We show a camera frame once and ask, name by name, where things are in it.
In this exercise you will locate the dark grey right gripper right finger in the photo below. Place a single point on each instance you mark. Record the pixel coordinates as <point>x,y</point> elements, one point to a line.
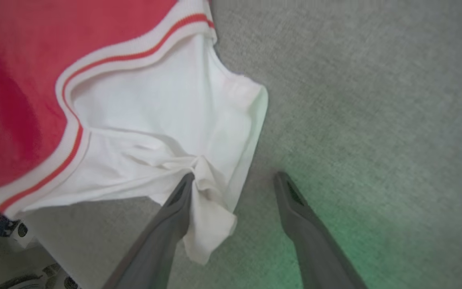
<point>311,241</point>

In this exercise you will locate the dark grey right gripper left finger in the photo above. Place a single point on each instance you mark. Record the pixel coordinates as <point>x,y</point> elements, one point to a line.
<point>159,241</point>

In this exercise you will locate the red and white jersey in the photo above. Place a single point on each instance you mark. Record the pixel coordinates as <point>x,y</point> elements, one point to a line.
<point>142,112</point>

